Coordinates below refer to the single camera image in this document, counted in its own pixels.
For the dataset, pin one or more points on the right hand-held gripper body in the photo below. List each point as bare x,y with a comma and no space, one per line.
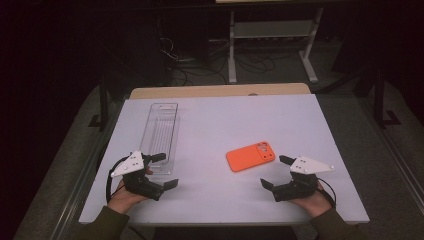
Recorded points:
296,188

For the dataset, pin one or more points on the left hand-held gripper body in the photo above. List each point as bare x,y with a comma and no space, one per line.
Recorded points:
140,181

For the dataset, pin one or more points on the clear plastic tray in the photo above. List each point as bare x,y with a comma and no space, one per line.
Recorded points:
163,126

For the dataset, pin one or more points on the orange phone case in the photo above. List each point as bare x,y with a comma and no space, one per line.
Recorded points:
246,158

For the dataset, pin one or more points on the person's right hand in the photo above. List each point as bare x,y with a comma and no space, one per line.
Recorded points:
313,204

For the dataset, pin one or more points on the person's left hand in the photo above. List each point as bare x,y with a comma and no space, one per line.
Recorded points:
121,200

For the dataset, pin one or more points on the wooden table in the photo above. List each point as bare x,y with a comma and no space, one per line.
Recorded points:
216,90

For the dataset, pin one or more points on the black floor stand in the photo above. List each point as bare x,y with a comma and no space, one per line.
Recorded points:
378,100

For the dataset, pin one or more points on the metal floor rail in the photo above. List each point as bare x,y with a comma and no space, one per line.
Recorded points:
80,190
400,166

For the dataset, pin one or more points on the white metal desk frame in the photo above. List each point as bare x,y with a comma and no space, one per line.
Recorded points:
273,29

